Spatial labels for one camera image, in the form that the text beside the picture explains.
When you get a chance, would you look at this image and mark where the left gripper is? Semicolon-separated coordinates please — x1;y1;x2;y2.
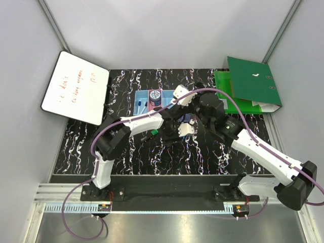
161;123;184;147

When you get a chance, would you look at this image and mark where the green capped black highlighter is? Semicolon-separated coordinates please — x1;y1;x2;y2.
140;129;158;142

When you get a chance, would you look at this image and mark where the pink bin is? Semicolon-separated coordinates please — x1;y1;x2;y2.
147;89;162;111

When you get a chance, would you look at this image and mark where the blue white marker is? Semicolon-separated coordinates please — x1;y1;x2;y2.
137;100;141;114

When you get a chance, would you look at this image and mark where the light blue bin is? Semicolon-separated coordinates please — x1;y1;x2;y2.
133;90;153;115

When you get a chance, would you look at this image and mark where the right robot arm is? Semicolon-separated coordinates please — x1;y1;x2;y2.
171;84;317;211

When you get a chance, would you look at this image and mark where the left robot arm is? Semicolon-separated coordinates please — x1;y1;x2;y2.
86;108;186;200

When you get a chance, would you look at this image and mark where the green plastic folder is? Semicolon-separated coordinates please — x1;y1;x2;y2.
214;70;262;114

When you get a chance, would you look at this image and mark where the white dry-erase board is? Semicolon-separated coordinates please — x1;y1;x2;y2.
41;51;109;125

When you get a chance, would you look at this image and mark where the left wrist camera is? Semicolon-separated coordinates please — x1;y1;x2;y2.
178;119;195;137

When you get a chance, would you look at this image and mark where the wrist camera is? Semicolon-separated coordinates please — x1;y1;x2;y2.
178;119;195;137
171;85;197;106

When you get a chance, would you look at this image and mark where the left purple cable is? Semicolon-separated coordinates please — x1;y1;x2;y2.
61;88;218;240

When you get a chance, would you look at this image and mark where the purple cable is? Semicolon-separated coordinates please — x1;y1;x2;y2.
212;88;324;220
61;88;218;240

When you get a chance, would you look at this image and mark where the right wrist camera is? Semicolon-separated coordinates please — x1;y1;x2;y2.
171;85;197;106

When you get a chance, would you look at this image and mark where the green ring binder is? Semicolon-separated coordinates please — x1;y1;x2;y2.
227;56;282;113

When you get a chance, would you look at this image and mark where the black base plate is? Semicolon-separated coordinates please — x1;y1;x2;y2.
80;175;247;202

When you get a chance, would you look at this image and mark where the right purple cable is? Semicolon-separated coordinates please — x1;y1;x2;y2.
212;88;324;220

